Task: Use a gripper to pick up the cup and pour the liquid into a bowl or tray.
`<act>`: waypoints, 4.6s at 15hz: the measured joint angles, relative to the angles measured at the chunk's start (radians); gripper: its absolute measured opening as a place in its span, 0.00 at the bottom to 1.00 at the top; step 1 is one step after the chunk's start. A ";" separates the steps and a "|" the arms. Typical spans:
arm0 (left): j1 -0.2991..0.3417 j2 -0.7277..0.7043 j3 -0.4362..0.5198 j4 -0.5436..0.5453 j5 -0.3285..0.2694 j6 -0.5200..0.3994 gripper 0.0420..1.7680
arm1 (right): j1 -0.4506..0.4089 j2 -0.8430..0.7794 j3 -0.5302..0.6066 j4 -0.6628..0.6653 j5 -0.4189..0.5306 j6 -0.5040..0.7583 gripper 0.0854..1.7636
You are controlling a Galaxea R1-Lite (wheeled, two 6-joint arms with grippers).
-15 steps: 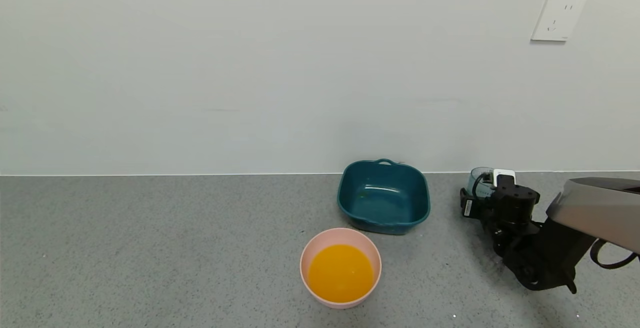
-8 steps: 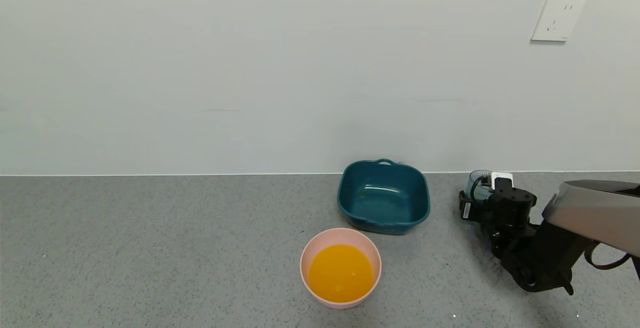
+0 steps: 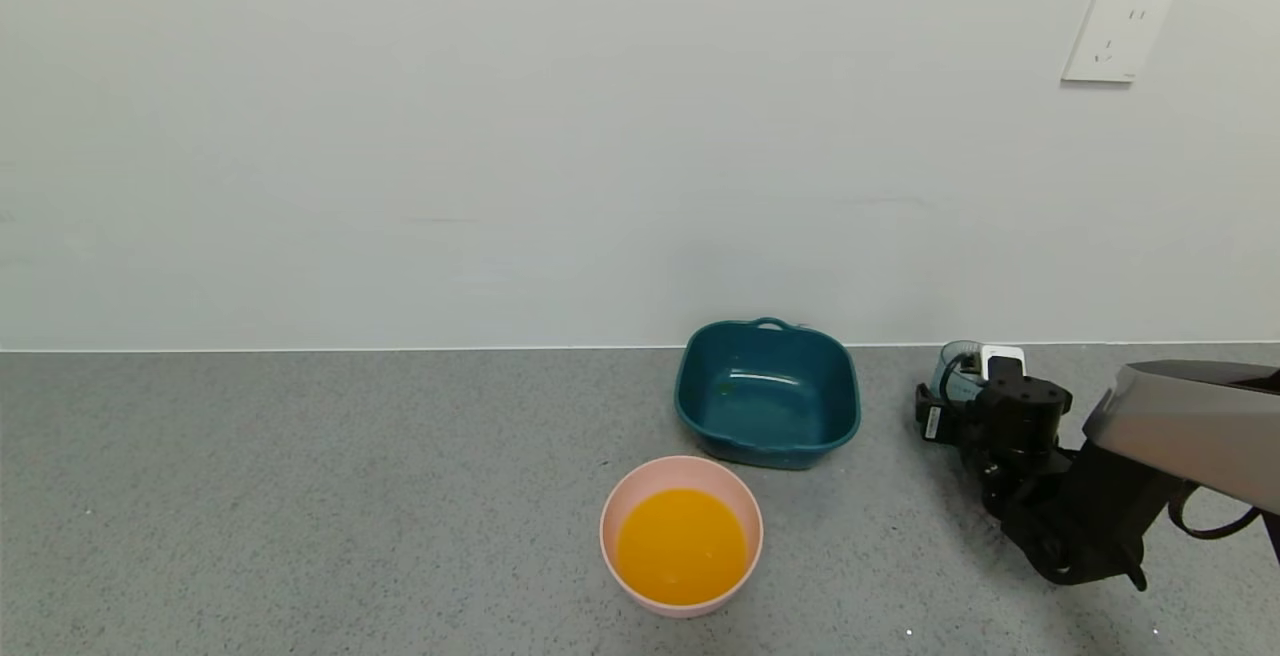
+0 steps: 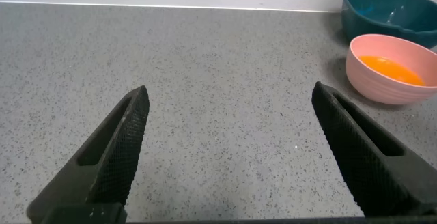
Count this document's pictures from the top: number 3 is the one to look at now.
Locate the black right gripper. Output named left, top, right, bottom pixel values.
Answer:
left=914, top=382, right=968, bottom=445

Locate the ribbed transparent plastic cup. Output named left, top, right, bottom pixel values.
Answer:
left=932, top=340, right=986, bottom=405

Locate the orange juice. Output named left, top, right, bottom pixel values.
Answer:
left=615, top=488, right=749, bottom=607

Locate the pink round bowl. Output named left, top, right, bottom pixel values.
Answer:
left=600, top=455, right=764, bottom=619

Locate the teal square plastic basin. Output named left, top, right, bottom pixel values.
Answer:
left=675, top=318, right=862, bottom=471

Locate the black camera cable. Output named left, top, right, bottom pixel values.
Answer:
left=937, top=354, right=1001, bottom=482

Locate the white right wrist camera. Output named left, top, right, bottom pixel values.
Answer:
left=978, top=344, right=1028, bottom=384

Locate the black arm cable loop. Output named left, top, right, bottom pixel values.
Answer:
left=1168, top=499, right=1263, bottom=541

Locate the white wall socket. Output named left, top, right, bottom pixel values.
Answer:
left=1061, top=0, right=1173, bottom=86

